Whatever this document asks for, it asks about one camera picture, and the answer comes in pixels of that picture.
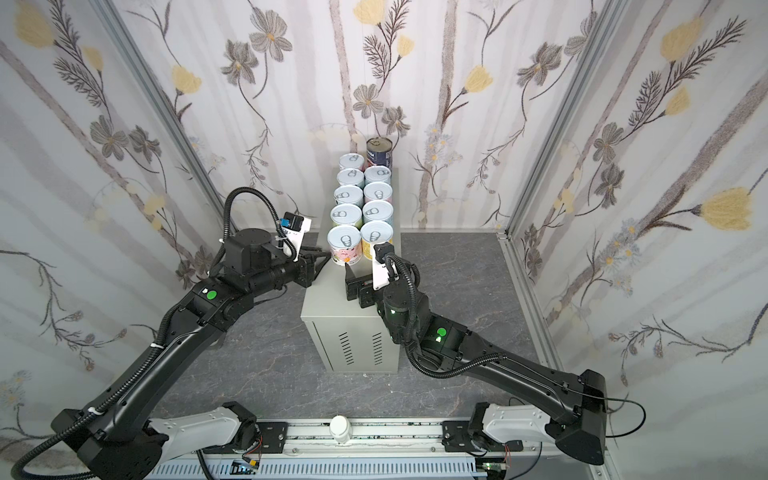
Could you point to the teal label can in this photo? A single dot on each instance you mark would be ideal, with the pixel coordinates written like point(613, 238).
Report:
point(349, 194)
point(377, 173)

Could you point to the pink label can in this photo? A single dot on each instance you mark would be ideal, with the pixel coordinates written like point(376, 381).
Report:
point(352, 161)

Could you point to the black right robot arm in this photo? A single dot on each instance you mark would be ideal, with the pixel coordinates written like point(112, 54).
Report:
point(568, 410)

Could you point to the green label can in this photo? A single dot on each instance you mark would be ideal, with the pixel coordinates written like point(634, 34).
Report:
point(347, 214)

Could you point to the white knob on rail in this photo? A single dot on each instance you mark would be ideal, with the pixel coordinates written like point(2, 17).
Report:
point(340, 429)

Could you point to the yellow label can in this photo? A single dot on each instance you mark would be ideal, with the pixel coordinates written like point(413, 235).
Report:
point(373, 233)

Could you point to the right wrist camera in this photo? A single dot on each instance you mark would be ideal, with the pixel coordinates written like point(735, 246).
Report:
point(381, 273)

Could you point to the dark blue tomato can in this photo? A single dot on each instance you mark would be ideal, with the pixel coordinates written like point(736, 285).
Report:
point(379, 152)

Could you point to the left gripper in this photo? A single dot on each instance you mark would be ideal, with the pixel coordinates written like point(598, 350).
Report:
point(308, 270)

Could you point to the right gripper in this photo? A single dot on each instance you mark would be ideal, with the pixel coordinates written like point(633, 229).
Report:
point(365, 289)

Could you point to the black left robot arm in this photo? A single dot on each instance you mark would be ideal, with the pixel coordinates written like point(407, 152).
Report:
point(112, 435)

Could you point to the grey metal cabinet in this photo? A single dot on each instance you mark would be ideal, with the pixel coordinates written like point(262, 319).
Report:
point(348, 338)

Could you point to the white lid can front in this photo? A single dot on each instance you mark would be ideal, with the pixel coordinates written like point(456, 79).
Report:
point(351, 176)

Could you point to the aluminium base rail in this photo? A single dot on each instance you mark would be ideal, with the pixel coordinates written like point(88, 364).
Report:
point(379, 448)

